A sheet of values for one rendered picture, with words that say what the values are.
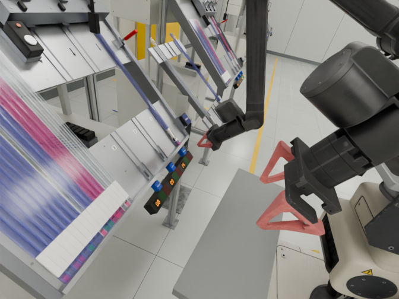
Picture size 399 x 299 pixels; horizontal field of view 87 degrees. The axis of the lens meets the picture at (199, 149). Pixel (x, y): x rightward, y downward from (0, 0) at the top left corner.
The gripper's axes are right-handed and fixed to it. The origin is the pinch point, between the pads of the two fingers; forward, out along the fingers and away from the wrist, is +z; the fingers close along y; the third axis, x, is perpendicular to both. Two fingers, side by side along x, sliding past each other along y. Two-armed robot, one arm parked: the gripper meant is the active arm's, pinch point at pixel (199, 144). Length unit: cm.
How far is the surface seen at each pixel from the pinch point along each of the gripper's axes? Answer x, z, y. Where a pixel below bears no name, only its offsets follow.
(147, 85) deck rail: -30.5, 9.0, -7.5
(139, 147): -13.9, 8.7, 17.4
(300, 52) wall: 104, -25, -749
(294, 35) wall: 49, -29, -749
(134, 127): -20.1, 8.6, 13.8
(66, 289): -3, 6, 58
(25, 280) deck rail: -10, 7, 60
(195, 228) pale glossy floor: 56, 51, -14
